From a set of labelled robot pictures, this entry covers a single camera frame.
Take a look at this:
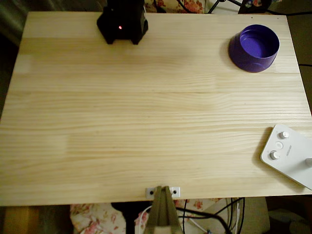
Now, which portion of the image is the black box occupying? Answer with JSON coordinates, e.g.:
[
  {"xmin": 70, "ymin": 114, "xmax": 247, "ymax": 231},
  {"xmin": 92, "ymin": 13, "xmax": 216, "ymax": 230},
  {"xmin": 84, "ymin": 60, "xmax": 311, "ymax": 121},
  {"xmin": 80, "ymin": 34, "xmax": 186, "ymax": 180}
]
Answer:
[{"xmin": 238, "ymin": 0, "xmax": 272, "ymax": 14}]

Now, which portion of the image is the beige box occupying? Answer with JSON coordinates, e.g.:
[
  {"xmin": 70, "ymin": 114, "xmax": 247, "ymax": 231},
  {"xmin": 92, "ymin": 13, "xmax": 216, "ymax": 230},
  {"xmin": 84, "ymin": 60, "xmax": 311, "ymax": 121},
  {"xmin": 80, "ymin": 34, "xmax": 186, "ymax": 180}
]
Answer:
[{"xmin": 204, "ymin": 196, "xmax": 270, "ymax": 234}]

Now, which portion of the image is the white control box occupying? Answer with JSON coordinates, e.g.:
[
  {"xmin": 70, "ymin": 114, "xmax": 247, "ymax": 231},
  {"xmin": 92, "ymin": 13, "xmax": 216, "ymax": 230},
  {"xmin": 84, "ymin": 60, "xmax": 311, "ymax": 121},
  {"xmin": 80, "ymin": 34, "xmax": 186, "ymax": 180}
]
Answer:
[{"xmin": 260, "ymin": 123, "xmax": 312, "ymax": 191}]

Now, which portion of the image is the thick black cable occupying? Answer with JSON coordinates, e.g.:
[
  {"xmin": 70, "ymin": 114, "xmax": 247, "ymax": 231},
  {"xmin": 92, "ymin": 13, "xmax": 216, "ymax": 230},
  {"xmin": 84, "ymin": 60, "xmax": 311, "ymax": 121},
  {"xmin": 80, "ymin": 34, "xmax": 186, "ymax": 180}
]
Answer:
[{"xmin": 175, "ymin": 206, "xmax": 234, "ymax": 234}]

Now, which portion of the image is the purple bowl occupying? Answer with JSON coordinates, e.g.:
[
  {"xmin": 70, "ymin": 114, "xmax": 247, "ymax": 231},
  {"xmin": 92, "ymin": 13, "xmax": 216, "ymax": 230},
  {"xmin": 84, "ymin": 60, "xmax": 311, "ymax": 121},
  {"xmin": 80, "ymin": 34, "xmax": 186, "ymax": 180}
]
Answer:
[{"xmin": 228, "ymin": 23, "xmax": 280, "ymax": 73}]

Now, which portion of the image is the floral cloth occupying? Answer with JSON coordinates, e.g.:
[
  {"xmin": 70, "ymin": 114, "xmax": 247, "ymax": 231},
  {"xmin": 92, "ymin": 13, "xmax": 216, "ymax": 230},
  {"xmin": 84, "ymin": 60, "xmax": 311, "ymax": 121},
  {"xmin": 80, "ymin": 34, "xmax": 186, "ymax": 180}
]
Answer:
[
  {"xmin": 70, "ymin": 197, "xmax": 227, "ymax": 234},
  {"xmin": 143, "ymin": 0, "xmax": 203, "ymax": 13}
]

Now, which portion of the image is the black tripod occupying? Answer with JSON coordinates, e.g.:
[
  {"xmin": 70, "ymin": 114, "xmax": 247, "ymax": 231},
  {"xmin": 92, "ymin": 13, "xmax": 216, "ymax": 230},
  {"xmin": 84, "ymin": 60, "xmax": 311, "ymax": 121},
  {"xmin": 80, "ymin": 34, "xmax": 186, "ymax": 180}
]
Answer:
[{"xmin": 208, "ymin": 0, "xmax": 244, "ymax": 13}]

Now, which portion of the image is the white cable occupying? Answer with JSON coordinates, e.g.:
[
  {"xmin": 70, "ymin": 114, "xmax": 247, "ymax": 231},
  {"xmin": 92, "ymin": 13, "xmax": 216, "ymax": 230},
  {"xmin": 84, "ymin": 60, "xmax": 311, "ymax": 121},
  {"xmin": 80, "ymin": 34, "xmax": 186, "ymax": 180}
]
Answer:
[{"xmin": 135, "ymin": 204, "xmax": 153, "ymax": 234}]

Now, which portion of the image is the white metal bracket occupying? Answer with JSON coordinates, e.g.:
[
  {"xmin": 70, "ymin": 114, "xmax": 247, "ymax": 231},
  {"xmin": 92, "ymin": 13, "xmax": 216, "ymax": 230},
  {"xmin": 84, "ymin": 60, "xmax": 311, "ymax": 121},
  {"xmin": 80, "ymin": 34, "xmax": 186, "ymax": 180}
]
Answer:
[{"xmin": 145, "ymin": 186, "xmax": 181, "ymax": 197}]

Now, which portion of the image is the olive camera stand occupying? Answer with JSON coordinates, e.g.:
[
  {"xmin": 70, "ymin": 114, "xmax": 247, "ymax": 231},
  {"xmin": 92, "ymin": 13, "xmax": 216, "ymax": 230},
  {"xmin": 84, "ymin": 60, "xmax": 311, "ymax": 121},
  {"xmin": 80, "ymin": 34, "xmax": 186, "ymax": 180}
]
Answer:
[{"xmin": 145, "ymin": 185, "xmax": 185, "ymax": 234}]

